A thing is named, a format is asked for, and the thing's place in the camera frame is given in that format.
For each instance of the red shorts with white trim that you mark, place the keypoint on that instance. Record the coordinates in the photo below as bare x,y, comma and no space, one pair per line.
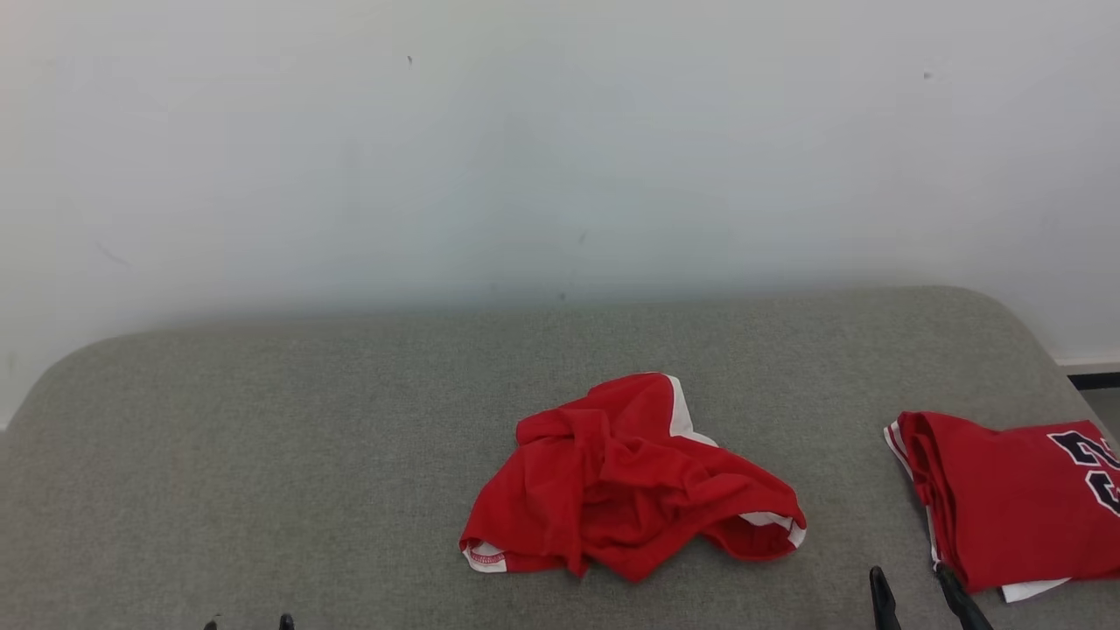
612,490

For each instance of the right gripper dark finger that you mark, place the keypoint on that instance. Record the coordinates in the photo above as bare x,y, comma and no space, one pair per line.
884,604
962,604

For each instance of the red jersey with white sleeves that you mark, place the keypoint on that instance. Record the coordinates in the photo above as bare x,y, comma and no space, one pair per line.
1006,507

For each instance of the white wall baseboard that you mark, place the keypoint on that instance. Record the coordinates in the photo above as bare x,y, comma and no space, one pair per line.
1089,367

